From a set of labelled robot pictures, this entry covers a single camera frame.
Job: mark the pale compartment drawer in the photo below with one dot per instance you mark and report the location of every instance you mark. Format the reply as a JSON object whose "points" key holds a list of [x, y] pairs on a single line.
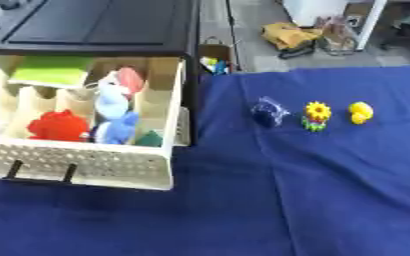
{"points": [[86, 160]]}

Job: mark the red spiky soft toy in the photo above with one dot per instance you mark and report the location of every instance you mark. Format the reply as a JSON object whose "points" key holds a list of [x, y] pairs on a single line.
{"points": [[58, 126]]}

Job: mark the blue and white soft toy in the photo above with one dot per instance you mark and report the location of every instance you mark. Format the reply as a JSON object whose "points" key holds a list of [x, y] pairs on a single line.
{"points": [[116, 110]]}

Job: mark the clear bag on floor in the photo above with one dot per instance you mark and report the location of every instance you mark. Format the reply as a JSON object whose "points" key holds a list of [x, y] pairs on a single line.
{"points": [[337, 36]]}

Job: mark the black cabinet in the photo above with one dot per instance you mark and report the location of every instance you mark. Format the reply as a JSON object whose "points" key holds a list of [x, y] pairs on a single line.
{"points": [[103, 26]]}

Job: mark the dark object in clear bag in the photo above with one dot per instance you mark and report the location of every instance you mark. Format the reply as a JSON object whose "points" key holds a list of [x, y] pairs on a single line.
{"points": [[268, 112]]}

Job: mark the white table leg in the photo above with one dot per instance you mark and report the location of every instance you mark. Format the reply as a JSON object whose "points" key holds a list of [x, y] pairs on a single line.
{"points": [[370, 23]]}

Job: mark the dark green toy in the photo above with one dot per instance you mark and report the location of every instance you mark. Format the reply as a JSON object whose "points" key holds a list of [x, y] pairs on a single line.
{"points": [[149, 139]]}

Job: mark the brown paper bag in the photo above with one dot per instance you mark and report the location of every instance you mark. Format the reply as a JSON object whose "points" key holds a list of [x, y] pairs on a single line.
{"points": [[216, 56]]}

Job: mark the white cabinet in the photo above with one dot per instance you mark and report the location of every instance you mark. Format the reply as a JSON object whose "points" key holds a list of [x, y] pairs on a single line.
{"points": [[314, 11]]}

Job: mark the green box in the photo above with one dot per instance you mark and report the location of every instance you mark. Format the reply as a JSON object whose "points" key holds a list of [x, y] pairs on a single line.
{"points": [[52, 70]]}

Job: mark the yellow sunflower toy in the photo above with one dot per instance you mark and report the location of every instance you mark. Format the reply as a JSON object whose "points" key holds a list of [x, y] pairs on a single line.
{"points": [[317, 115]]}

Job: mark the yellow cloth bag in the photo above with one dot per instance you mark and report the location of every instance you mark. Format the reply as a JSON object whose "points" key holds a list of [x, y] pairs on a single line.
{"points": [[287, 35]]}

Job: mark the yellow duck toy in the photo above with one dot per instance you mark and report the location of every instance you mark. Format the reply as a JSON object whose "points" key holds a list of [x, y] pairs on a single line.
{"points": [[360, 112]]}

